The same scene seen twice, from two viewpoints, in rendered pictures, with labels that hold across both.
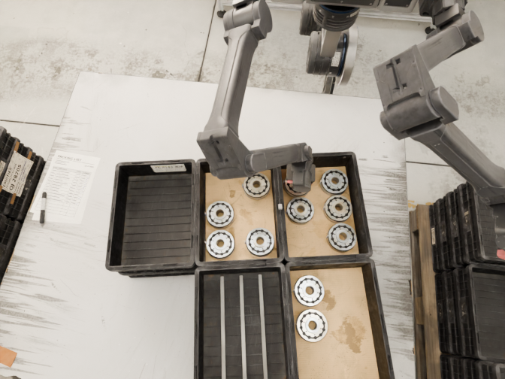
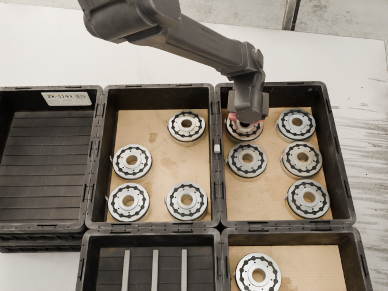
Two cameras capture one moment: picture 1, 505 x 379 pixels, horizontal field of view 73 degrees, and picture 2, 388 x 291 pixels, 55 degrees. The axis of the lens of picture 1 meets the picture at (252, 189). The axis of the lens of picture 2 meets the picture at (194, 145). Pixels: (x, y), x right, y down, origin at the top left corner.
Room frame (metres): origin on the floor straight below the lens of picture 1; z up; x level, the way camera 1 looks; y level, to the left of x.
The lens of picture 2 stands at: (-0.06, -0.06, 1.73)
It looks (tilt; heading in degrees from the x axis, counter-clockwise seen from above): 61 degrees down; 3
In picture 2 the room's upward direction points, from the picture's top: 2 degrees counter-clockwise
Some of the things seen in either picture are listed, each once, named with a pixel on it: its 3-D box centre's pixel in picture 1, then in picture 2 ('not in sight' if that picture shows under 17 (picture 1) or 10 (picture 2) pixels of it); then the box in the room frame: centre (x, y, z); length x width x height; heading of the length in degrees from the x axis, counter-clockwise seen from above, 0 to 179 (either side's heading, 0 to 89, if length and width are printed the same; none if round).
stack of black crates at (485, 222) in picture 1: (479, 230); not in sight; (0.41, -1.16, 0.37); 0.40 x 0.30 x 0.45; 172
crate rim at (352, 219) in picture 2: (321, 204); (277, 148); (0.39, -0.25, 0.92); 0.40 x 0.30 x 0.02; 2
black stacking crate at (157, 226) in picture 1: (157, 216); (43, 161); (0.37, 0.35, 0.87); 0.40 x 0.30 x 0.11; 2
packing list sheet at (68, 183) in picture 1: (65, 186); not in sight; (0.57, 0.81, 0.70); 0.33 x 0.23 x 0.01; 172
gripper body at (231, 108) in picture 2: (301, 169); (249, 97); (0.50, -0.17, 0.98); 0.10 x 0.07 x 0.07; 85
